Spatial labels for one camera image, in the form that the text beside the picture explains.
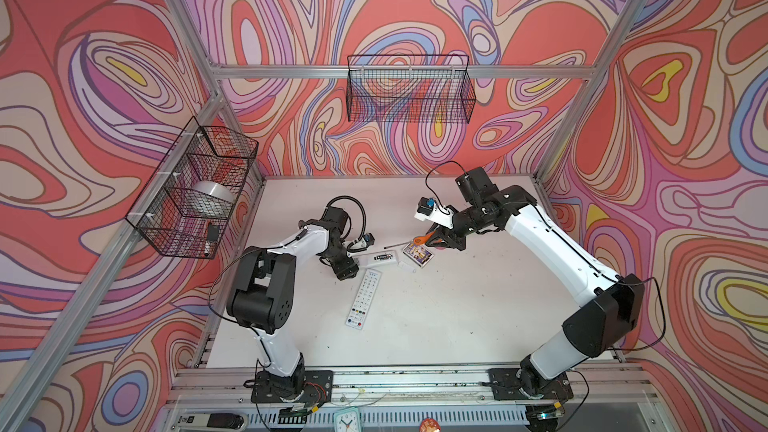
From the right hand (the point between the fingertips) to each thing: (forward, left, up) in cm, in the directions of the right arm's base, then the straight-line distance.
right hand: (434, 242), depth 77 cm
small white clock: (-36, +23, -18) cm, 46 cm away
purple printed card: (+8, +2, -19) cm, 20 cm away
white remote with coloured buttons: (-8, +20, -19) cm, 28 cm away
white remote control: (+6, +18, -18) cm, 26 cm away
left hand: (+6, +25, -19) cm, 32 cm away
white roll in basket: (+8, +56, +13) cm, 58 cm away
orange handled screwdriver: (0, +5, +2) cm, 5 cm away
